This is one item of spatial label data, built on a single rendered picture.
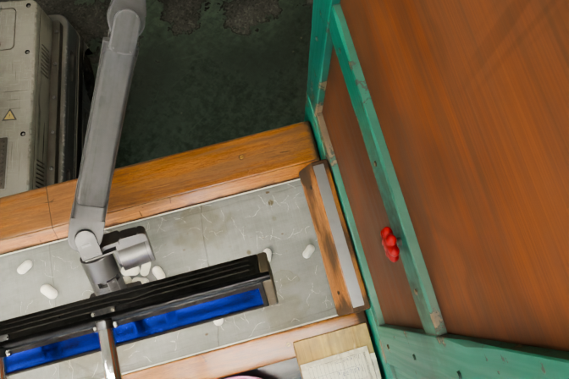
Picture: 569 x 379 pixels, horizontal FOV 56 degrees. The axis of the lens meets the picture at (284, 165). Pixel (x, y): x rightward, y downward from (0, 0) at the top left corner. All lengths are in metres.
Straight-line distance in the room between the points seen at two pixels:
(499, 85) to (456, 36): 0.06
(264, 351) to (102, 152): 0.50
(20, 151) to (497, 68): 1.43
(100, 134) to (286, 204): 0.43
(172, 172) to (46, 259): 0.32
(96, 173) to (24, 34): 0.88
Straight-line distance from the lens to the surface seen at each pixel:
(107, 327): 0.80
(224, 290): 0.78
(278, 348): 1.12
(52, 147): 1.74
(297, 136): 1.18
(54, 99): 1.79
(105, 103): 0.94
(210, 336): 1.16
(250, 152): 1.17
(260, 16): 2.19
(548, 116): 0.32
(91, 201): 0.99
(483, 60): 0.38
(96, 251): 1.02
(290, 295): 1.14
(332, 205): 1.04
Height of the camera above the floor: 1.88
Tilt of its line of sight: 75 degrees down
